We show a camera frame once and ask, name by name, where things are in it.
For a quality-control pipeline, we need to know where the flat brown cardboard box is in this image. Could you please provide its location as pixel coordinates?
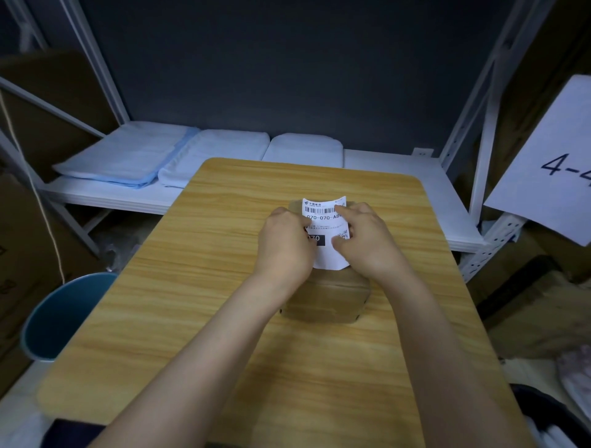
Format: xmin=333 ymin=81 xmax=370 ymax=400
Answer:
xmin=487 ymin=270 xmax=591 ymax=362

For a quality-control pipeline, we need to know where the white metal shelf rack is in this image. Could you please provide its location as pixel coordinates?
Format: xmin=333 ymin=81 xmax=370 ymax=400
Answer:
xmin=0 ymin=0 xmax=557 ymax=283

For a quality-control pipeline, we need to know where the pale pink cloth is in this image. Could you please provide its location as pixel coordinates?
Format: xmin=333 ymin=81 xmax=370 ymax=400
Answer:
xmin=555 ymin=345 xmax=591 ymax=418

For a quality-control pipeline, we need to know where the folded light blue cloth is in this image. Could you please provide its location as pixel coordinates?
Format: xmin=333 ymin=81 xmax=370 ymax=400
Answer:
xmin=52 ymin=121 xmax=200 ymax=189

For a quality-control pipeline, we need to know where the large brown cardboard box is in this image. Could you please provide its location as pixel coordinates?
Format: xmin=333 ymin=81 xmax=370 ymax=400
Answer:
xmin=0 ymin=172 xmax=100 ymax=398

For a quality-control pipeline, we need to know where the large brown cardboard sheet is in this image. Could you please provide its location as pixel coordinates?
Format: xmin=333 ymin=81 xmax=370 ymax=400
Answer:
xmin=0 ymin=48 xmax=120 ymax=183

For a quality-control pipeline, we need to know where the blue plastic bin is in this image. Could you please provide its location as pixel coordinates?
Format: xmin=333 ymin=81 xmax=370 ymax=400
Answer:
xmin=20 ymin=272 xmax=118 ymax=362

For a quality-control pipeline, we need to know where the white shipping label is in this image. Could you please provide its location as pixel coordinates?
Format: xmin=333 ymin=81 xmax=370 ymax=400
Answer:
xmin=302 ymin=196 xmax=352 ymax=272

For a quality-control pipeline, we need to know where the person's left forearm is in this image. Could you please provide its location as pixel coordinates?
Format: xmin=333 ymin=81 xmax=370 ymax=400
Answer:
xmin=88 ymin=270 xmax=296 ymax=448

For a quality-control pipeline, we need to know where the thin white cord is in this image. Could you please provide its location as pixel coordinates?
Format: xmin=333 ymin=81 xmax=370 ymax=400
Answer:
xmin=0 ymin=90 xmax=66 ymax=286

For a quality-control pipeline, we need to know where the person's right hand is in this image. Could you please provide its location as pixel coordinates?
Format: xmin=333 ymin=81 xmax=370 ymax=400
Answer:
xmin=331 ymin=202 xmax=412 ymax=283

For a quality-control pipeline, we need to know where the person's left hand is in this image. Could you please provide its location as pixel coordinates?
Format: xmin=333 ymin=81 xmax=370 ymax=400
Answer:
xmin=251 ymin=206 xmax=320 ymax=290

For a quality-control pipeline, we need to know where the person's right forearm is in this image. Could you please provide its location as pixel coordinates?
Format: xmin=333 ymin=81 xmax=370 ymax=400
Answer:
xmin=369 ymin=268 xmax=538 ymax=448

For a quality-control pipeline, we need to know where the small folded white cloth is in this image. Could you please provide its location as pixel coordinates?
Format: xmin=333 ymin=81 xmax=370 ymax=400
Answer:
xmin=261 ymin=133 xmax=344 ymax=169

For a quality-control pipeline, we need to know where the brown cardboard parcel box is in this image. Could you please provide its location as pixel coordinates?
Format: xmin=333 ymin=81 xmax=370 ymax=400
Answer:
xmin=279 ymin=198 xmax=373 ymax=325

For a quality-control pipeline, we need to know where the white paper sign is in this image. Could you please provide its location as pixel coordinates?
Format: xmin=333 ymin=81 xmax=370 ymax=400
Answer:
xmin=483 ymin=74 xmax=591 ymax=247

